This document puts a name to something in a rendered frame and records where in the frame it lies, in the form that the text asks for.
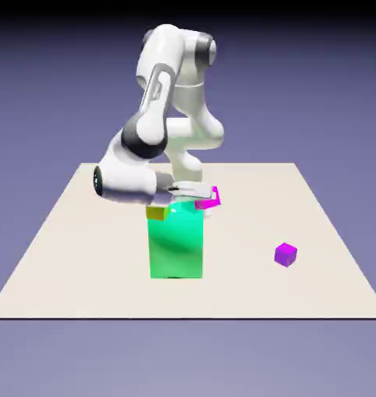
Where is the large green box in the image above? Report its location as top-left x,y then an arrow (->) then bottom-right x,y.
147,200 -> 205,280

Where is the small magenta cube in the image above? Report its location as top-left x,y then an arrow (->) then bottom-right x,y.
194,185 -> 222,211

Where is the small yellow cube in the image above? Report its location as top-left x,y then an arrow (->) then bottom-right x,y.
145,205 -> 172,222

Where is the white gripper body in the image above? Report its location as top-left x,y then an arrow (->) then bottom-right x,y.
169,181 -> 217,200

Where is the small purple cube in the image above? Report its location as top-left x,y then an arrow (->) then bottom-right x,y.
273,242 -> 298,268

